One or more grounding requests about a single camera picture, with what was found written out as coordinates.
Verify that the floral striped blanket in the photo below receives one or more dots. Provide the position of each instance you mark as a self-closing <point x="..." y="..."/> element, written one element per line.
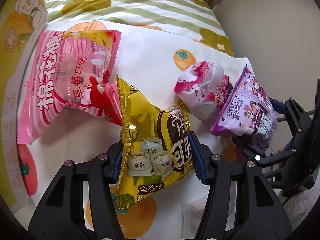
<point x="150" y="10"/>

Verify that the fruit print cloth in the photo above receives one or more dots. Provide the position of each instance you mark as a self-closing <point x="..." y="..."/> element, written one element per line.
<point x="150" y="62"/>

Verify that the white pink strawberry packet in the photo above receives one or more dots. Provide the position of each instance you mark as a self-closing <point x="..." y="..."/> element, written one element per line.
<point x="200" y="90"/>

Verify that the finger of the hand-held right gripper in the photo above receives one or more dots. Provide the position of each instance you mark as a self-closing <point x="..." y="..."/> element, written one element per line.
<point x="295" y="115"/>
<point x="260" y="160"/>

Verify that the green cardboard box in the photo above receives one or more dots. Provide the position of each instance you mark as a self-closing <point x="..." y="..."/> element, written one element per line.
<point x="22" y="10"/>

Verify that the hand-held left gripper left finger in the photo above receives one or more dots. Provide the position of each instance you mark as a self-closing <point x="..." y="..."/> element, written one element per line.
<point x="117" y="165"/>

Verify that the purple snack packet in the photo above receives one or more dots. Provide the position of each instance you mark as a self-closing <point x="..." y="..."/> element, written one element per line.
<point x="250" y="110"/>

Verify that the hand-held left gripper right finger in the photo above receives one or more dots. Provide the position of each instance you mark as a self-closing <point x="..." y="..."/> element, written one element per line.
<point x="196" y="155"/>

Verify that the yellow brown snack packet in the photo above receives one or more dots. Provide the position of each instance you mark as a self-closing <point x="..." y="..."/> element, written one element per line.
<point x="150" y="130"/>

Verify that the pink striped marshmallow packet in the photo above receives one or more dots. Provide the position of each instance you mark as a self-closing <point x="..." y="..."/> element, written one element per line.
<point x="70" y="80"/>

